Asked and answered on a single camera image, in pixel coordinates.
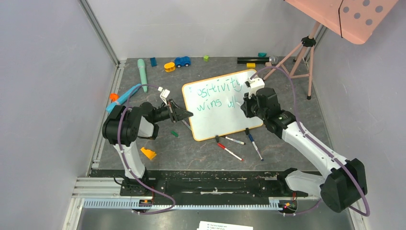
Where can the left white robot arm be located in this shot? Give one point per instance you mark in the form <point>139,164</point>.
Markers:
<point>124,125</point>

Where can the purple whiteboard marker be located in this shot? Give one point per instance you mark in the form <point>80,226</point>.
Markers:
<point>187,125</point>

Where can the red whiteboard marker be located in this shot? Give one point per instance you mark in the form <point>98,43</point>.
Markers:
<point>229,151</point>

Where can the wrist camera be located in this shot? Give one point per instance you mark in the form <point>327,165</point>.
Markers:
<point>253,85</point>
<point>164,93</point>

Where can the dark blue block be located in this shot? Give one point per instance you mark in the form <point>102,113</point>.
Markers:
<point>153,62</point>

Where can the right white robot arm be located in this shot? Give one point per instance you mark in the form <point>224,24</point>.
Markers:
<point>342,183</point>

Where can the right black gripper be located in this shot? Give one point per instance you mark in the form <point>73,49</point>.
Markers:
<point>248,106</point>

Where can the blue whiteboard marker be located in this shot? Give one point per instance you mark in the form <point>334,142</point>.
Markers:
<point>255,147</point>

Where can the small orange toy piece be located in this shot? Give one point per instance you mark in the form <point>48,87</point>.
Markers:
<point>114,97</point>

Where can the mint green toy microphone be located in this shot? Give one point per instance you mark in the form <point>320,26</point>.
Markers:
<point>142,73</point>

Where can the green marker cap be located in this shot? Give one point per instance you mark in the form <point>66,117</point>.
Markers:
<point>174,133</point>

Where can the orange wedge block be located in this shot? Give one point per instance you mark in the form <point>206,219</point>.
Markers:
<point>148,153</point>

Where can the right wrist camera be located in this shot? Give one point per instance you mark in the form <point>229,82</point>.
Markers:
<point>253,85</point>

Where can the orange framed whiteboard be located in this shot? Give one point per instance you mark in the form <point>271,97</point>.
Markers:
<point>212,102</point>

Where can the black whiteboard marker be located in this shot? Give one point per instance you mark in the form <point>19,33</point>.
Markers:
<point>234,140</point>

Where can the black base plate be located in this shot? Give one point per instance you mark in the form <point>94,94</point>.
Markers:
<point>210,187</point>

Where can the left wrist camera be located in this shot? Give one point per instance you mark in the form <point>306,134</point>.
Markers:
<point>164,93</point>

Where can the pink tripod stand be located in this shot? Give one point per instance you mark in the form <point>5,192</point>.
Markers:
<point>307,44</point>

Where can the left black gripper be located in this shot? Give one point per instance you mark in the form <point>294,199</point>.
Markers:
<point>176,114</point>

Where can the grey slotted cable duct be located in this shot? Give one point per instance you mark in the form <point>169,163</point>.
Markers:
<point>136,204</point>

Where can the blue toy car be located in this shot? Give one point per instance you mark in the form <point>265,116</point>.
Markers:
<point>182,61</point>

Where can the yellow oval toy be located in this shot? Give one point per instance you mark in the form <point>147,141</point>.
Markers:
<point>169,67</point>

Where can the pink perforated panel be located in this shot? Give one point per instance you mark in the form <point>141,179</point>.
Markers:
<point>353,20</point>

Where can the blue toy marker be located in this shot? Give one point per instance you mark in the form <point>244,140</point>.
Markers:
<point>123,98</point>

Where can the white paper sheet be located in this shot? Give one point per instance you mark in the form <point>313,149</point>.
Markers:
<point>205,225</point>

